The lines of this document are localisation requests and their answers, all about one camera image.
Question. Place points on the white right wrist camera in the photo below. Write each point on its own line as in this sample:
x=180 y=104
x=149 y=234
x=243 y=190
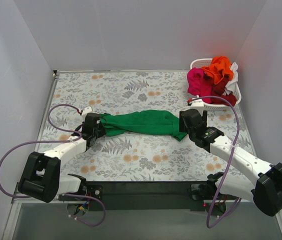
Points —
x=196 y=104

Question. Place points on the magenta t-shirt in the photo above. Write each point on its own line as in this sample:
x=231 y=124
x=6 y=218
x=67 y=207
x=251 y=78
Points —
x=198 y=85

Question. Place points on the dark red t-shirt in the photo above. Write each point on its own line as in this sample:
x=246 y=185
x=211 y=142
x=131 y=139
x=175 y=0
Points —
x=223 y=92

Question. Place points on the green t-shirt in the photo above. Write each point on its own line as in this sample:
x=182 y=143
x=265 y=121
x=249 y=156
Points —
x=146 y=122

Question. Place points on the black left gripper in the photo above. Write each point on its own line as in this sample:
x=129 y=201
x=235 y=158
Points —
x=98 y=127

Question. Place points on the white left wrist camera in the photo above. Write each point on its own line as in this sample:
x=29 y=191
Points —
x=86 y=110

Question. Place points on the white t-shirt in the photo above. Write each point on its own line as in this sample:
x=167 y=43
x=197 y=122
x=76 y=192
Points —
x=231 y=85

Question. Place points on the orange t-shirt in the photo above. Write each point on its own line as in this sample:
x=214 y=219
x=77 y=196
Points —
x=219 y=69

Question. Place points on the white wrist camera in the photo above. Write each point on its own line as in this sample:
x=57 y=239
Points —
x=86 y=110
x=196 y=104

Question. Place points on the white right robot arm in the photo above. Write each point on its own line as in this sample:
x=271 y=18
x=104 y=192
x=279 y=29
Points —
x=263 y=183

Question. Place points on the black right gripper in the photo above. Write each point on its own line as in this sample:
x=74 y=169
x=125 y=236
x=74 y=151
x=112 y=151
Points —
x=184 y=122

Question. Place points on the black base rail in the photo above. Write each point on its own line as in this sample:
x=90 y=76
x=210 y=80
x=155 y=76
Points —
x=151 y=195

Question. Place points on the white perforated laundry basket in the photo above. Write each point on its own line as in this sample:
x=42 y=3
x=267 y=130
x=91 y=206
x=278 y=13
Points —
x=202 y=62

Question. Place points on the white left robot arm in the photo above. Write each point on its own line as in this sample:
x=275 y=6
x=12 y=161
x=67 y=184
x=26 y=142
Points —
x=41 y=177

